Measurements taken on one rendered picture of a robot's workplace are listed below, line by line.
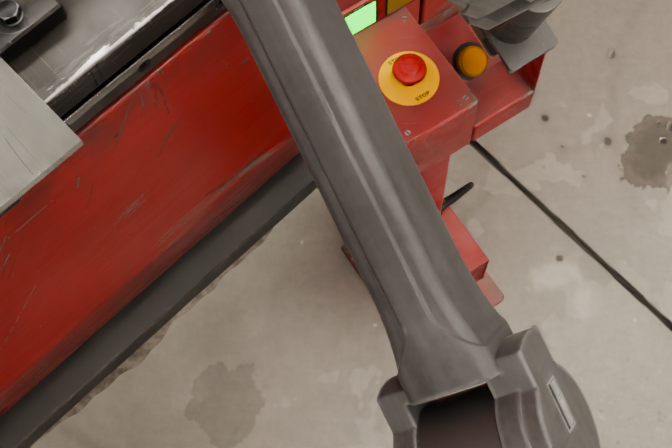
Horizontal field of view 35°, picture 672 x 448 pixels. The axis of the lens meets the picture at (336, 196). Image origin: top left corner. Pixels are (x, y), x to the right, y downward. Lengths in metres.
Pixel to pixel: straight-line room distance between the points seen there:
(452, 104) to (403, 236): 0.66
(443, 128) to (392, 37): 0.13
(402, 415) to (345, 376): 1.29
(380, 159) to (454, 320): 0.10
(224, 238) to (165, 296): 0.15
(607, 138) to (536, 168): 0.15
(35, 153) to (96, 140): 0.30
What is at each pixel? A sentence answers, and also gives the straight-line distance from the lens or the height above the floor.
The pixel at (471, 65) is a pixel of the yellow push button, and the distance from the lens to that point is 1.35.
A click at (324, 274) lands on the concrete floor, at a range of 2.00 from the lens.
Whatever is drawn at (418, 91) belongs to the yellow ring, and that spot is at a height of 0.78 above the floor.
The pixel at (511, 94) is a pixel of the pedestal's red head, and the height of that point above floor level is 0.71.
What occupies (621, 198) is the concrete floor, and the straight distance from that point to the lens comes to 2.11.
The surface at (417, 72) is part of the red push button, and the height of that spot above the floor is 0.81.
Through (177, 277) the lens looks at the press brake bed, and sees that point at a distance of 1.98.
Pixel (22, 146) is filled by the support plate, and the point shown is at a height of 1.00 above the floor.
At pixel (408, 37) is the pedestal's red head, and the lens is 1.30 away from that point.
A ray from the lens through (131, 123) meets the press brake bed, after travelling 1.36.
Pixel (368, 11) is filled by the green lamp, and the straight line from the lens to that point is 1.27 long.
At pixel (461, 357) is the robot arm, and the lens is 0.63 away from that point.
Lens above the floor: 1.90
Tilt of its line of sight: 68 degrees down
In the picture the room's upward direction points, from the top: 5 degrees counter-clockwise
